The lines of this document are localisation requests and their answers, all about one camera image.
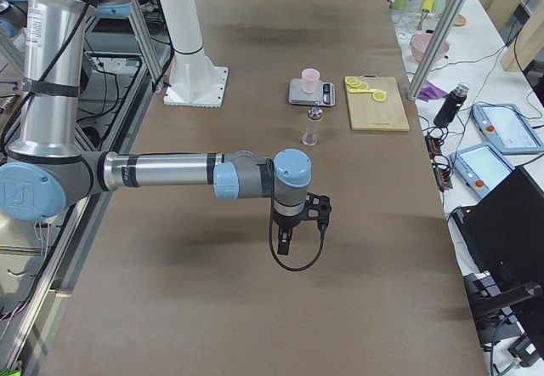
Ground pink bowl with ice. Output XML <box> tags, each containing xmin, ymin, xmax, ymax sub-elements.
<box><xmin>409</xmin><ymin>31</ymin><xmax>451</xmax><ymax>64</ymax></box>

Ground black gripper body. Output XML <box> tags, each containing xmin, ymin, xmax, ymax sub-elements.
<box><xmin>273</xmin><ymin>211</ymin><xmax>302</xmax><ymax>231</ymax></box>

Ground yellow cup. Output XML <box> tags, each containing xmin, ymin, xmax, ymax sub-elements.
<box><xmin>421</xmin><ymin>0</ymin><xmax>434</xmax><ymax>13</ymax></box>

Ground purple cloth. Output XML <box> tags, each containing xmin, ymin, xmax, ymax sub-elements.
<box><xmin>417</xmin><ymin>80</ymin><xmax>449</xmax><ymax>102</ymax></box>

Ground black power strip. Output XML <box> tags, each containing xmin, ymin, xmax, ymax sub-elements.
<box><xmin>424</xmin><ymin>134</ymin><xmax>453</xmax><ymax>192</ymax></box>

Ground lemon slice on board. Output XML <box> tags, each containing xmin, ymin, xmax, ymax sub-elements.
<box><xmin>344</xmin><ymin>77</ymin><xmax>360</xmax><ymax>88</ymax></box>

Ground silver digital kitchen scale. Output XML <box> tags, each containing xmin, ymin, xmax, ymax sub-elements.
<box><xmin>288</xmin><ymin>78</ymin><xmax>336</xmax><ymax>107</ymax></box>

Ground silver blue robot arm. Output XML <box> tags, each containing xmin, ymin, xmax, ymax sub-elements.
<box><xmin>1</xmin><ymin>0</ymin><xmax>314</xmax><ymax>254</ymax></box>

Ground clear glass sauce bottle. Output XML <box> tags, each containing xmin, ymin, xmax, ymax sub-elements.
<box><xmin>301</xmin><ymin>106</ymin><xmax>323</xmax><ymax>146</ymax></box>

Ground black monitor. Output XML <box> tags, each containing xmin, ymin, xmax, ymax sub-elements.
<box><xmin>461</xmin><ymin>167</ymin><xmax>543</xmax><ymax>355</ymax></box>

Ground white pedestal column base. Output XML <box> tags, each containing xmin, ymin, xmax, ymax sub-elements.
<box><xmin>160</xmin><ymin>0</ymin><xmax>229</xmax><ymax>108</ymax></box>

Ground lemon slice near handle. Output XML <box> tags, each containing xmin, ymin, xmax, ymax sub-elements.
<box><xmin>372</xmin><ymin>90</ymin><xmax>387</xmax><ymax>102</ymax></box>

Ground black thermos bottle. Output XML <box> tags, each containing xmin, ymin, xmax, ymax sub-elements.
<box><xmin>433</xmin><ymin>83</ymin><xmax>470</xmax><ymax>128</ymax></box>

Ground black looped cable right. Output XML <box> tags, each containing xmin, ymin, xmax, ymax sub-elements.
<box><xmin>269</xmin><ymin>218</ymin><xmax>328</xmax><ymax>272</ymax></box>

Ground yellow plastic knife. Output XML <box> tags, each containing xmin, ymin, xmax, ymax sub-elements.
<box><xmin>348</xmin><ymin>88</ymin><xmax>387</xmax><ymax>96</ymax></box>

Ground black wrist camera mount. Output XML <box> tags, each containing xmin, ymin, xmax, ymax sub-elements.
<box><xmin>301</xmin><ymin>192</ymin><xmax>332</xmax><ymax>231</ymax></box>

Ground blue teach pendant near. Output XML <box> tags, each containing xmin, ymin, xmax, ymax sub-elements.
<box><xmin>450</xmin><ymin>143</ymin><xmax>514</xmax><ymax>199</ymax></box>

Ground pink plastic cup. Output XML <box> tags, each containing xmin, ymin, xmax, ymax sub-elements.
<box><xmin>301</xmin><ymin>68</ymin><xmax>320</xmax><ymax>94</ymax></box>

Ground wooden cutting board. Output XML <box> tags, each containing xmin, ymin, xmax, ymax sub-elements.
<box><xmin>344</xmin><ymin>76</ymin><xmax>410</xmax><ymax>132</ymax></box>

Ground blue teach pendant far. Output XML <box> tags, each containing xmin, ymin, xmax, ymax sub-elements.
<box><xmin>472</xmin><ymin>104</ymin><xmax>543</xmax><ymax>155</ymax></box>

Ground aluminium frame post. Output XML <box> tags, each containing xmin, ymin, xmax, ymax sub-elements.
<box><xmin>407</xmin><ymin>0</ymin><xmax>466</xmax><ymax>101</ymax></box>

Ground blue teach pendant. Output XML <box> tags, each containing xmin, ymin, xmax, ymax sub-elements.
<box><xmin>450</xmin><ymin>143</ymin><xmax>514</xmax><ymax>199</ymax></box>
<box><xmin>472</xmin><ymin>104</ymin><xmax>543</xmax><ymax>155</ymax></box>

